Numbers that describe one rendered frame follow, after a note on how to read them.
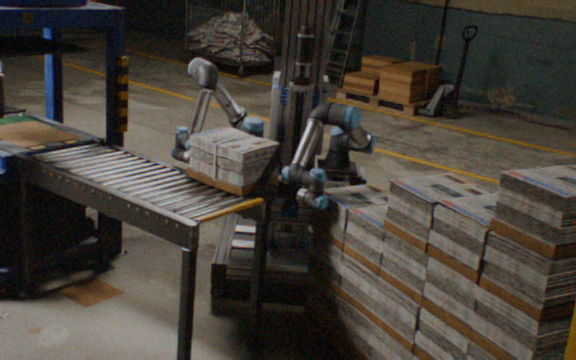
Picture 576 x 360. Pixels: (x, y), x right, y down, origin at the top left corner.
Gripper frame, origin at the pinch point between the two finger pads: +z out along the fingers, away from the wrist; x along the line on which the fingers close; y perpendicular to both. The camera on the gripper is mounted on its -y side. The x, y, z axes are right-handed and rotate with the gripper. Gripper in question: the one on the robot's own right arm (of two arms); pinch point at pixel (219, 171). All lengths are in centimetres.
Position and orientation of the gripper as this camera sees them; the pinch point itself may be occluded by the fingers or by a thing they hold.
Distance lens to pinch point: 403.8
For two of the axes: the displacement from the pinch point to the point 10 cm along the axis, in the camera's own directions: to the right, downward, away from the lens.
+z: 7.7, 2.6, -5.8
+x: 6.3, -1.9, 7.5
